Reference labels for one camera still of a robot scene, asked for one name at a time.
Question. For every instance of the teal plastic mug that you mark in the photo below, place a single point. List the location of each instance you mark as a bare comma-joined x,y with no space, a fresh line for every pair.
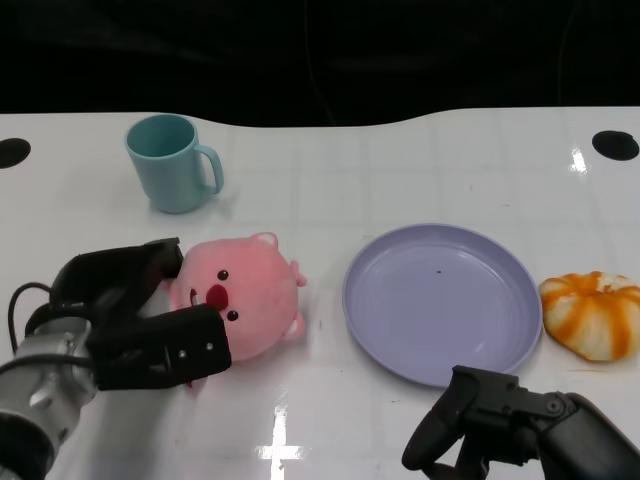
167,175

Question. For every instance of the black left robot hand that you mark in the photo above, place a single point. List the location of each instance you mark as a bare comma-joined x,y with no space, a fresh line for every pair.
150,345

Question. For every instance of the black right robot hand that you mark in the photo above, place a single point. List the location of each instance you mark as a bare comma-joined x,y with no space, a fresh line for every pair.
505,415

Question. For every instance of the lilac plastic plate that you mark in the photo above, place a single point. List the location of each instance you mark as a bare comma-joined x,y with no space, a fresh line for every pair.
440,310

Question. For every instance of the black table grommet hole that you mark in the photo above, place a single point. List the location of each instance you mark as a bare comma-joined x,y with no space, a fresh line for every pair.
615,145
12,152

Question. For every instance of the pink plush beaver doll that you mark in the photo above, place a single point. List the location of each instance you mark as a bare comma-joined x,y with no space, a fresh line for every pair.
255,285

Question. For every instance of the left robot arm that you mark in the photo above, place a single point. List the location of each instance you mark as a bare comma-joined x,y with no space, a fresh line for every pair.
45,380

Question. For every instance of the orange white striped bun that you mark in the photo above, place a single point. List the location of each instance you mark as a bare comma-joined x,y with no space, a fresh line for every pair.
592,317

